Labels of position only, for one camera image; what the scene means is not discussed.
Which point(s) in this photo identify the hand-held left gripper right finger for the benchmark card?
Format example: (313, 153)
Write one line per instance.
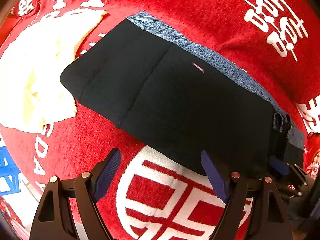
(213, 177)

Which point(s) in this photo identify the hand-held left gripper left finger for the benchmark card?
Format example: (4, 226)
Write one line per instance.
(107, 172)

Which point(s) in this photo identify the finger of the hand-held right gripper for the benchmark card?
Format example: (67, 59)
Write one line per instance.
(278, 166)

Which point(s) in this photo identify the black pants with blue trim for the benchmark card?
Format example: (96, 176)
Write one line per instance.
(175, 105)

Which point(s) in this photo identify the red embroidered pillow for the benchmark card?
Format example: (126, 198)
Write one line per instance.
(313, 155)

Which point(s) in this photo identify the blue plastic crate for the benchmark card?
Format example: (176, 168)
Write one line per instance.
(7, 170)

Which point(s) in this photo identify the cream white cloth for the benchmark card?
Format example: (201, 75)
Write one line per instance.
(37, 80)

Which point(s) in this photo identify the red printed blanket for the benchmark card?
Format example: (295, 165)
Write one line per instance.
(200, 10)

